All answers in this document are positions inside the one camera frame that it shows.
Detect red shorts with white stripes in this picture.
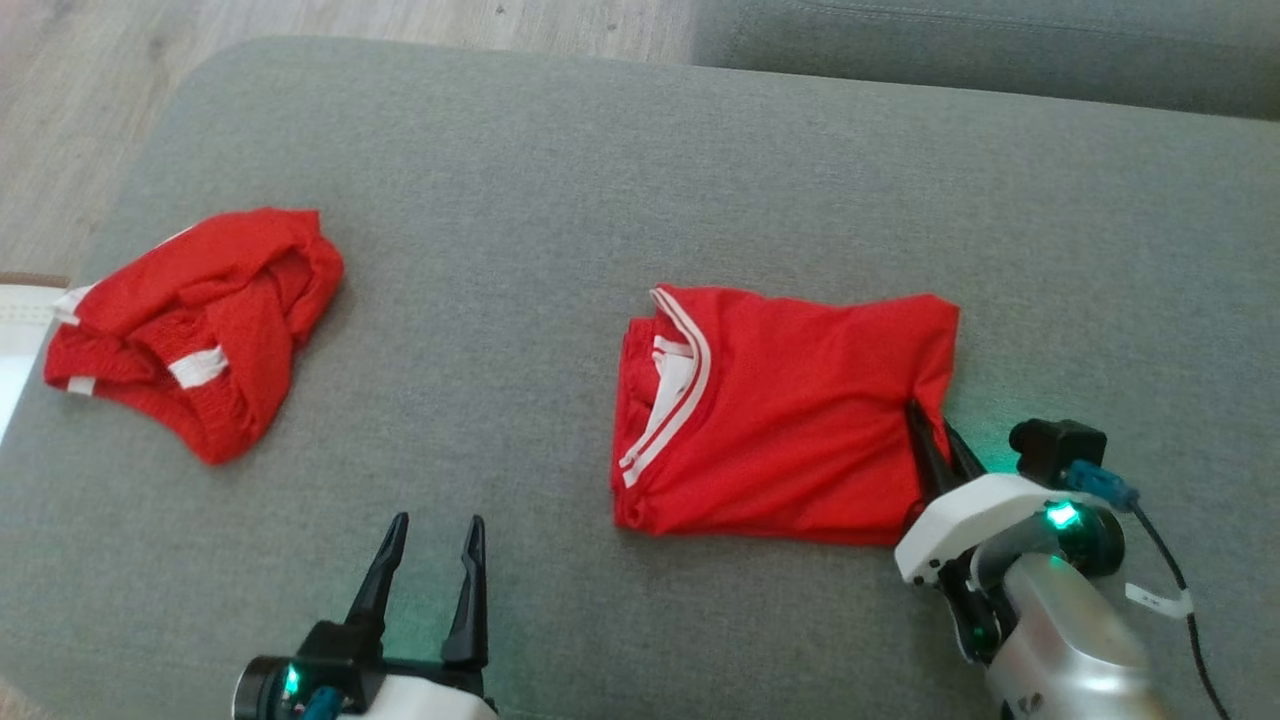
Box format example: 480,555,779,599
43,207,346,466

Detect large grey fabric sofa seat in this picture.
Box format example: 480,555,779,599
0,38,1280,720

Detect red Bulls basketball jersey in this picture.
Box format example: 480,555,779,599
610,284,961,548

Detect right cable with blue connector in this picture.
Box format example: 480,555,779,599
1065,460,1233,720

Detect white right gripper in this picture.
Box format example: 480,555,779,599
895,398,1071,665

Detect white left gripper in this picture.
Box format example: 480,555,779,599
345,513,498,720

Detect light grey sofa section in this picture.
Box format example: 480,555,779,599
693,0,1280,121

